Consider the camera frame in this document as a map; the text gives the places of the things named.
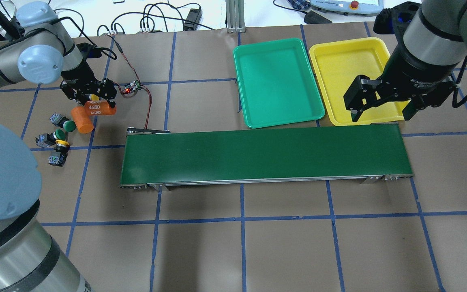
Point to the black power adapter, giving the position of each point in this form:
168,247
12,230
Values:
193,19

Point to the teach pendant with red button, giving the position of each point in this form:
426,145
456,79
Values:
366,8

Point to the green conveyor belt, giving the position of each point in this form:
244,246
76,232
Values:
369,152

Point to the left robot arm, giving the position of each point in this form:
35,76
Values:
30,259

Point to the plain orange cylinder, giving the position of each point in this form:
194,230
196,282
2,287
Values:
82,121

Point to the yellow push button switch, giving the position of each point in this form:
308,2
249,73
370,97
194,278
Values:
93,97
58,155

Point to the small motor controller board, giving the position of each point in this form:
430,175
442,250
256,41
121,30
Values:
132,87

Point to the green push button switch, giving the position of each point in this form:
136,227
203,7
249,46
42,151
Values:
61,121
47,140

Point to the green plastic tray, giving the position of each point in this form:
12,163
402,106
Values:
276,84

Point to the aluminium frame post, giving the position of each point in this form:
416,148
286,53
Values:
235,16

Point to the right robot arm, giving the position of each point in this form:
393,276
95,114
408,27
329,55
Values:
431,42

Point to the orange cylinder with 4680 print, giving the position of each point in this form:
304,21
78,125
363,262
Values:
94,108

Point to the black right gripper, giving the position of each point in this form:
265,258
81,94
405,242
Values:
412,71

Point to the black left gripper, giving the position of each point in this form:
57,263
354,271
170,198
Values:
75,75

